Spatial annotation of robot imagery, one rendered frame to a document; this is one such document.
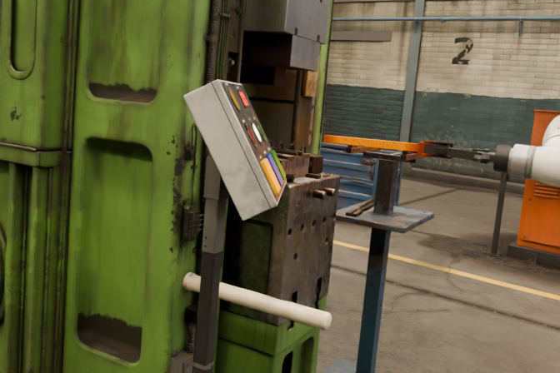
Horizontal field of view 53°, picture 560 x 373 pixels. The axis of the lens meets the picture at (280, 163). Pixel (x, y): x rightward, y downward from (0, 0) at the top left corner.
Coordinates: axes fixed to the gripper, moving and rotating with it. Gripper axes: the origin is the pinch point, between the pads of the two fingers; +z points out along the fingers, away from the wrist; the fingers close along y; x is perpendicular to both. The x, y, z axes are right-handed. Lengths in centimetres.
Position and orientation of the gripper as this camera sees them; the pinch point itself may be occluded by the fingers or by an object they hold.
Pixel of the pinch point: (436, 149)
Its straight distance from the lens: 171.3
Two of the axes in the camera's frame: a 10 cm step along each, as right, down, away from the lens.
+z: -8.7, -1.5, 4.7
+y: 4.8, -0.6, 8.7
